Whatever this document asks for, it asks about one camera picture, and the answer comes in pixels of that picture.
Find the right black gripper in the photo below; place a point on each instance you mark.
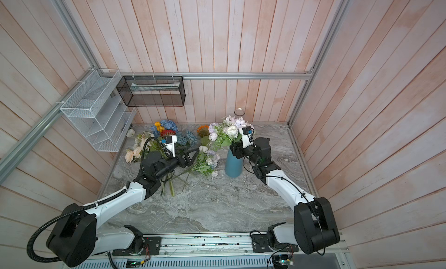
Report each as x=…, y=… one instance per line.
x=238, y=149

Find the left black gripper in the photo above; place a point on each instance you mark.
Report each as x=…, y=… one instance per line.
x=188, y=161

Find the dusty blue rose bunch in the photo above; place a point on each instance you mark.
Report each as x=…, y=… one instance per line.
x=187, y=138

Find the teal ceramic vase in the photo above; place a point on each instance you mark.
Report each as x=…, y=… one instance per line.
x=233, y=165

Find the red gerbera flower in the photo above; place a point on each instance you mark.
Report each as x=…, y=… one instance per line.
x=168, y=132

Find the lilac white flower bunch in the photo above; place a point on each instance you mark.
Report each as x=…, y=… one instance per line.
x=230, y=130

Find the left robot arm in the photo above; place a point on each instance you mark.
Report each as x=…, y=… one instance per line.
x=75, y=235

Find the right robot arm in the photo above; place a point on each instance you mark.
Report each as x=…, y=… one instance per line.
x=314, y=227

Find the clear glass vase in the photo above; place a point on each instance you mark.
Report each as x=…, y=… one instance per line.
x=239, y=113

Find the small lilac flower spray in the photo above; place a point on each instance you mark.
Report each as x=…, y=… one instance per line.
x=205, y=165

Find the orange flower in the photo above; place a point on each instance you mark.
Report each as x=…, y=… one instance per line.
x=203, y=131

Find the blue hydrangea flower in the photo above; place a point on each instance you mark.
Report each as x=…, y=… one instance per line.
x=169, y=125

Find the yellow flower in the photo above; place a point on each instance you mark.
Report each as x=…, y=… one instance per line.
x=159, y=127

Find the cream peach carnation bunch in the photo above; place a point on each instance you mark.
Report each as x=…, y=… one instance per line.
x=134, y=154

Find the black mesh basket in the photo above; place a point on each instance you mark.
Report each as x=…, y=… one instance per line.
x=148, y=91

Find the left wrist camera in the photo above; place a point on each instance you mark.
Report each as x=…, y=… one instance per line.
x=169, y=142

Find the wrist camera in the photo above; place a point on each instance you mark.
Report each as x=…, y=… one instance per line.
x=169, y=142
x=247, y=136

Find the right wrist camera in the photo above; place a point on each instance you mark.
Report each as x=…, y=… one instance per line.
x=247, y=136

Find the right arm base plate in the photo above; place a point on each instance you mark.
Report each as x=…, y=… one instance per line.
x=263, y=243

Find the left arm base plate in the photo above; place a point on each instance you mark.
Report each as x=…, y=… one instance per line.
x=146, y=246

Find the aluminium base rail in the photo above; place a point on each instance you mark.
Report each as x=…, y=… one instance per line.
x=221, y=251

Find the white wire mesh shelf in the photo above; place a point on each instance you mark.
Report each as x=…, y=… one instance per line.
x=98, y=112

